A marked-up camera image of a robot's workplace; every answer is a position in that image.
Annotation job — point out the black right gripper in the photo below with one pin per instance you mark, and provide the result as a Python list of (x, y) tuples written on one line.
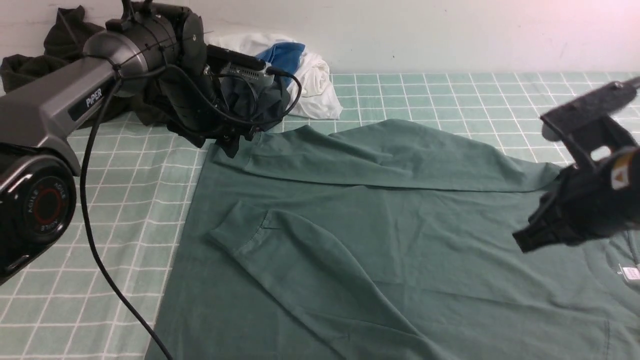
[(590, 203)]

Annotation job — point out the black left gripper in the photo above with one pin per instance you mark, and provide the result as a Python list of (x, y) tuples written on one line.
[(198, 118)]

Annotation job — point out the green long-sleeved shirt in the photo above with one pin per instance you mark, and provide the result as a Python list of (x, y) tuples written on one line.
[(391, 241)]

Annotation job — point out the dark grey crumpled garment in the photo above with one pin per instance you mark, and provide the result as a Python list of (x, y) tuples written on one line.
[(249, 102)]

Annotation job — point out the blue crumpled garment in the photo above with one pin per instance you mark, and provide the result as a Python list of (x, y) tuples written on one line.
[(283, 55)]

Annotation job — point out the white crumpled garment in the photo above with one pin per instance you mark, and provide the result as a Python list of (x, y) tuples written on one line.
[(319, 100)]

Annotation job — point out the dark olive crumpled garment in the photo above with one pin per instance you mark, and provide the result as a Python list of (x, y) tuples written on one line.
[(63, 45)]

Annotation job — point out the green checkered tablecloth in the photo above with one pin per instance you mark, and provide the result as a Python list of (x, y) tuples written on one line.
[(141, 180)]

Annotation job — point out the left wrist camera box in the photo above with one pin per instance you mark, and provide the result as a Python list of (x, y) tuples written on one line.
[(223, 61)]

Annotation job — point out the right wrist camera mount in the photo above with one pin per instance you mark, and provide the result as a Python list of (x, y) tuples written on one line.
[(585, 123)]

